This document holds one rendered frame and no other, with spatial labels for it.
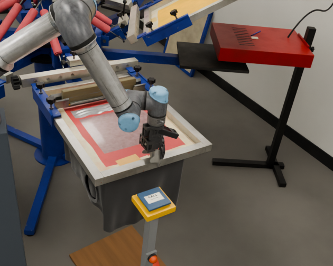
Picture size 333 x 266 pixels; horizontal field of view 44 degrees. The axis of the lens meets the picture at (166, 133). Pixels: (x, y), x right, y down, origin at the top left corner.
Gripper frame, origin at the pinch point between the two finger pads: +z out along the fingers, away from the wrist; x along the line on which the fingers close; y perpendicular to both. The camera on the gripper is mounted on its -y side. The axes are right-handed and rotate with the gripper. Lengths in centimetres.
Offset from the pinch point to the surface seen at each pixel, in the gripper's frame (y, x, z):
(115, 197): 15.2, -7.3, 22.4
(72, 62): 5, -85, -9
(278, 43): -128, -61, -12
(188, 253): -40, -12, 98
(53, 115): 29, -47, -3
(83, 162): 29.2, -10.4, -0.9
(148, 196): 13.5, 17.1, 1.0
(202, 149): -23.8, 1.7, 0.5
